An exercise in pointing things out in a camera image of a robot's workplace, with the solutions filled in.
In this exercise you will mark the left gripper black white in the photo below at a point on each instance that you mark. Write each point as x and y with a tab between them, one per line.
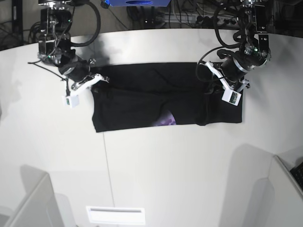
231	76

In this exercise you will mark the blue box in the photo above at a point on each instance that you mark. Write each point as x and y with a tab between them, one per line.
144	3

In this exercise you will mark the white power strip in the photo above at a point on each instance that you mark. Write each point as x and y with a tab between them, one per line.
195	19

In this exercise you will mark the white bin right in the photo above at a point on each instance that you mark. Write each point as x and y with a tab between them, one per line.
276	200

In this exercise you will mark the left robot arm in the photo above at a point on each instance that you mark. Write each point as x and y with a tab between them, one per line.
251	49

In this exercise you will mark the white bin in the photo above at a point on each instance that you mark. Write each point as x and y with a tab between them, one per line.
276	200
41	207

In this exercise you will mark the white bin left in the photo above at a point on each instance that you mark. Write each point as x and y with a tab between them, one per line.
41	207

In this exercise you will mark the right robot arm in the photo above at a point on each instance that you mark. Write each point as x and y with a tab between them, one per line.
55	48

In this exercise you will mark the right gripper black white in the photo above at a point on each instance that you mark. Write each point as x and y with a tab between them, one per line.
78	77

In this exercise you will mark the black keyboard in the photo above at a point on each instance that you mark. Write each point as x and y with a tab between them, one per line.
297	173

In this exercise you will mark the black T-shirt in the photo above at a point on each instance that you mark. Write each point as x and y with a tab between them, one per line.
156	94

